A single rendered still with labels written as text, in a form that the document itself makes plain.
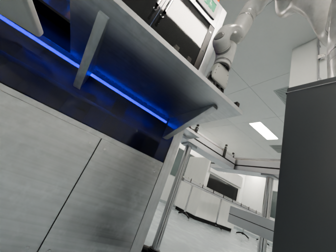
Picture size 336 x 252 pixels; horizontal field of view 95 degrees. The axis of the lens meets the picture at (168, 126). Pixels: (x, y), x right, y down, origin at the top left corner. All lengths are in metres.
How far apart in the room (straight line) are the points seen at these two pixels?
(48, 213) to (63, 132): 0.31
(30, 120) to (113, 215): 0.52
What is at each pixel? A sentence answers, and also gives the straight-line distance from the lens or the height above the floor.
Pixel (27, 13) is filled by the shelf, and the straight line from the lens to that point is 0.68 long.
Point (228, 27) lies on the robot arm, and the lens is 0.88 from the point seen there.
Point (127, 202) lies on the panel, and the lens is 0.85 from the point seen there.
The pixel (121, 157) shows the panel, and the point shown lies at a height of 0.54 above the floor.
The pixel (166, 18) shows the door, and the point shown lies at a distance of 1.27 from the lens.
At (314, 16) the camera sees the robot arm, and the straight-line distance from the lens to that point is 0.97.
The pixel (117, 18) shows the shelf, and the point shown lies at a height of 0.86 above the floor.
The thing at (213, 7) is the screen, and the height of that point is 1.95.
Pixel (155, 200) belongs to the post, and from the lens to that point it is 0.91.
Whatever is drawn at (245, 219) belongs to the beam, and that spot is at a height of 0.49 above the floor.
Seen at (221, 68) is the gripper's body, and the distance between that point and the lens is 0.80.
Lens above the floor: 0.48
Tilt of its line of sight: 21 degrees up
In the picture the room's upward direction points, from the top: 22 degrees clockwise
